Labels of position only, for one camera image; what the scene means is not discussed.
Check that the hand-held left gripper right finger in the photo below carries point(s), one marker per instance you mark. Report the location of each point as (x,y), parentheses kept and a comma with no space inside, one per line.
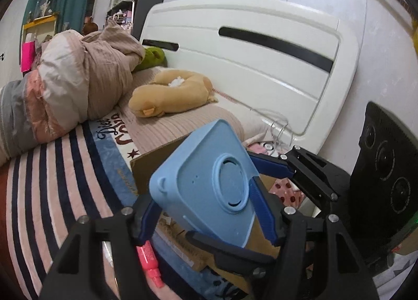
(265,215)

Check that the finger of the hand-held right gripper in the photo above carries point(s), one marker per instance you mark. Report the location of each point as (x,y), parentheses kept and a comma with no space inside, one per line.
(235,256)
(272,166)

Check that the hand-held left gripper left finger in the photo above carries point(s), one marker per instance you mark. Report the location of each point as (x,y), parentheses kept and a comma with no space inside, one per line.
(146,221)

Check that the brown cardboard box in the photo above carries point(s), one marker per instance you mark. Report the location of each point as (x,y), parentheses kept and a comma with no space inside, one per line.
(143,172)

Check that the light blue square device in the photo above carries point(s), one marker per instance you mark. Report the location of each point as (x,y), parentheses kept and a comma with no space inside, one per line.
(196,169)

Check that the small pink white gadget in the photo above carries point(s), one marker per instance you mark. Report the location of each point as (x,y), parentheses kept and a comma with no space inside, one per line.
(266,147)

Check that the pink polka dot pouch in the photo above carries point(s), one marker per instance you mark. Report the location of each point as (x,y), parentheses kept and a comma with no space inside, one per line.
(289,192)

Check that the pink marker pen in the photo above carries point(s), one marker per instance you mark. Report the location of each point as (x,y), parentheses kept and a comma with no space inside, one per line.
(151,262)

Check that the grey patterned cloth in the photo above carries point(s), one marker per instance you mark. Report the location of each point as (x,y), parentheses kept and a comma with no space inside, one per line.
(393,277)

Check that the beige ribbed pillow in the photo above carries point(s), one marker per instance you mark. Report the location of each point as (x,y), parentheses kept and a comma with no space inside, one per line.
(183,123)

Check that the white bed headboard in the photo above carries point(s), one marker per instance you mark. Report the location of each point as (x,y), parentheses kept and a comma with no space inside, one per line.
(245,68)

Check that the striped printed blanket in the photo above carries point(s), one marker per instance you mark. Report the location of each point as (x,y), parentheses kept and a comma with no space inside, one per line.
(49,189)

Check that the tan plush pillow toy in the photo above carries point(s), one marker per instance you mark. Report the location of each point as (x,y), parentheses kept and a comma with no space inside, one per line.
(169,97)

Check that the beige and pink quilt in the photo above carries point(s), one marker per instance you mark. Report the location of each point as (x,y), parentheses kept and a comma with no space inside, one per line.
(72,84)

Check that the green plush toy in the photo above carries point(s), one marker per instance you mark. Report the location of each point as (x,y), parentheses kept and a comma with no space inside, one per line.
(152,57)

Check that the bright pink bag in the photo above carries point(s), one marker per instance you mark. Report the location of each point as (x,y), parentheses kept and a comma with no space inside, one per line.
(27,57)

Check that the yellow framed rack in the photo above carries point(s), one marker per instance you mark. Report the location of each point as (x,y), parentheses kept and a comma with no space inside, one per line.
(36,24)

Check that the glass display case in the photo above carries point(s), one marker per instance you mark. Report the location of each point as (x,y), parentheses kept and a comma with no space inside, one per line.
(47,1)

